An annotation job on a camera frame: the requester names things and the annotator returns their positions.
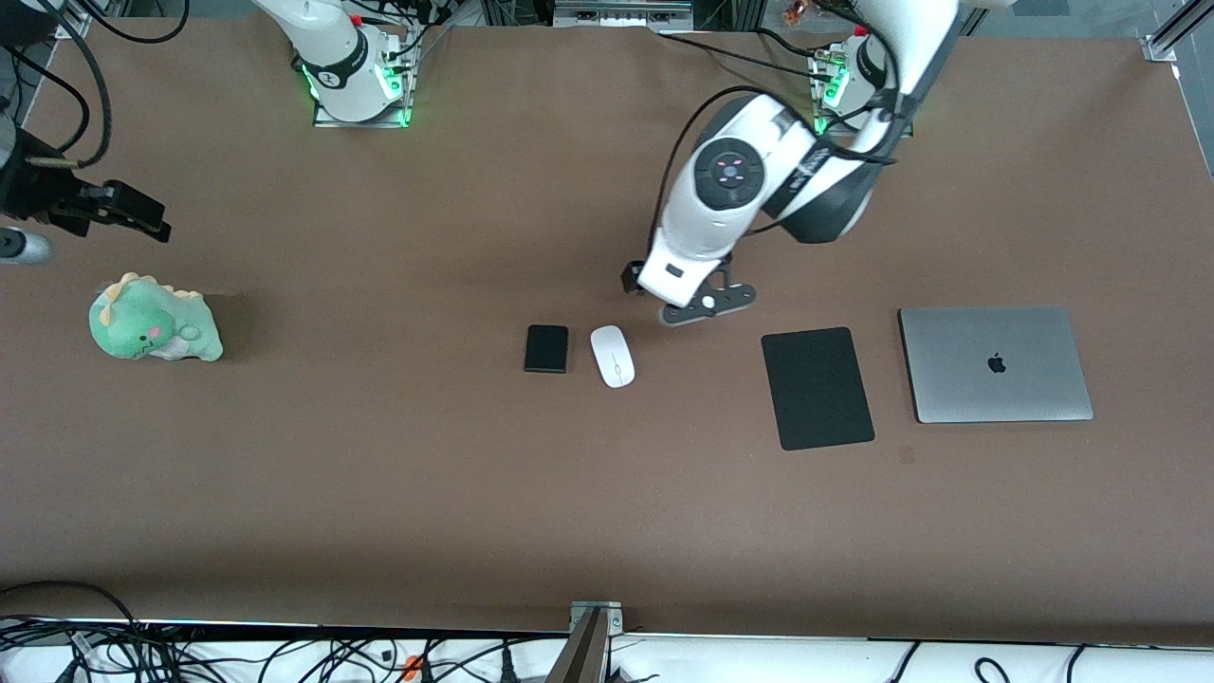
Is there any white computer mouse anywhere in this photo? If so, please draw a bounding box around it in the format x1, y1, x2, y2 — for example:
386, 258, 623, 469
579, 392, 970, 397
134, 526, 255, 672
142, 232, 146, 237
590, 325, 636, 389

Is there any small black phone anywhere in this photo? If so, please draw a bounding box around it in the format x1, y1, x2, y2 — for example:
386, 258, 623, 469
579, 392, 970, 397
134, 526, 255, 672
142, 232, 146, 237
524, 324, 570, 374

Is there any black mouse pad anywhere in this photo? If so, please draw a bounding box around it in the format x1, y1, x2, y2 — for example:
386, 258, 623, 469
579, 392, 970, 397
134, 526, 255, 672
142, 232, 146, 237
761, 327, 875, 452

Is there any green dinosaur plush toy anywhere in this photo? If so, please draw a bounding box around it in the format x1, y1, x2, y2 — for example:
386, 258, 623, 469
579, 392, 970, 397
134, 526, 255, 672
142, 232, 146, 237
89, 272, 224, 363

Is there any grey control box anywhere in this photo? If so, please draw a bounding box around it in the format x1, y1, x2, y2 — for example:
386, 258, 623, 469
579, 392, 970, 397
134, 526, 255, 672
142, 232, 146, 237
553, 0, 693, 29

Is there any silver closed laptop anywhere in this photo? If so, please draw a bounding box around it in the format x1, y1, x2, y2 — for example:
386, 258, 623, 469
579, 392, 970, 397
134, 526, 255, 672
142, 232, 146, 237
898, 305, 1094, 424

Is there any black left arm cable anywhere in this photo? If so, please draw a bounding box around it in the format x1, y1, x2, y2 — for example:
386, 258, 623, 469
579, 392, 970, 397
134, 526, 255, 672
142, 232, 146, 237
650, 85, 897, 276

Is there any black power cable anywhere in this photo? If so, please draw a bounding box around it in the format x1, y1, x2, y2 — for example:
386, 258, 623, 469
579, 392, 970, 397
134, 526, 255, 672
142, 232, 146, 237
659, 28, 826, 75

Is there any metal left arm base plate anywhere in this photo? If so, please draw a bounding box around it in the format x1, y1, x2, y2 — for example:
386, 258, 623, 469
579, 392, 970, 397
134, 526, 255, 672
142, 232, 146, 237
811, 47, 916, 138

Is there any black looped floor cable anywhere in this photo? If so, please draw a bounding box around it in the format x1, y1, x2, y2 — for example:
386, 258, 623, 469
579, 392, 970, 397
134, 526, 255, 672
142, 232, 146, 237
0, 581, 143, 632

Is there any aluminium profile bracket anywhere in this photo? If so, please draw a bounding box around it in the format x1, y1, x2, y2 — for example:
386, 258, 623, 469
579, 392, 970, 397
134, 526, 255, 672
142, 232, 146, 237
545, 600, 624, 683

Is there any aluminium frame corner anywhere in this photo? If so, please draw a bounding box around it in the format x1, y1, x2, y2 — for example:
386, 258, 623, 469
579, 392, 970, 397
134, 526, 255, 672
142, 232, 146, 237
1145, 0, 1214, 63

